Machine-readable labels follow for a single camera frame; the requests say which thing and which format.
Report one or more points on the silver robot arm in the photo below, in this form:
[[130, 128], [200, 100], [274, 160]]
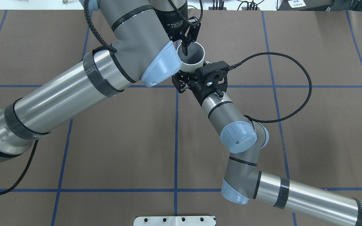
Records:
[[321, 146], [145, 31]]

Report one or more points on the white mug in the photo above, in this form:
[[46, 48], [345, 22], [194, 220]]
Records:
[[194, 58]]

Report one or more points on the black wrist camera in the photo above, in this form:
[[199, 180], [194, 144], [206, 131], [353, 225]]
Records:
[[211, 77]]

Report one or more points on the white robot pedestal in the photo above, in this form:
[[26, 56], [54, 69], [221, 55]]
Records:
[[175, 221]]

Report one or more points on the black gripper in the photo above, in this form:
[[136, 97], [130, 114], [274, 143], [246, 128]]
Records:
[[194, 85], [172, 25]]

